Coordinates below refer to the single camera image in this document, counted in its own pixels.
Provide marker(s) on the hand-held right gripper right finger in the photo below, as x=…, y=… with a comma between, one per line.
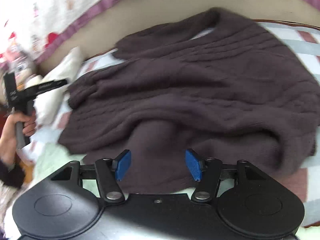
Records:
x=193, y=164

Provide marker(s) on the white pillow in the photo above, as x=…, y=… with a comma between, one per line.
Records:
x=62, y=67

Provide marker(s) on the dark purple knit sweater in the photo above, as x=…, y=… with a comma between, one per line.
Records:
x=180, y=87

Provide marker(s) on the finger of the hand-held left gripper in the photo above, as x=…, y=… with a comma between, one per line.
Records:
x=60, y=83

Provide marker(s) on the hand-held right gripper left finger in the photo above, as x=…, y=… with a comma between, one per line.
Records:
x=123, y=164

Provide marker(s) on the person's left hand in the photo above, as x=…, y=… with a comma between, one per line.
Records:
x=8, y=140

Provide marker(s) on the beige bed frame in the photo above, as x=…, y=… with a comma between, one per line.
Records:
x=155, y=5

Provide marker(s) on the printed blanket with pink border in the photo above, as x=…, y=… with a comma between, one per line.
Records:
x=55, y=7

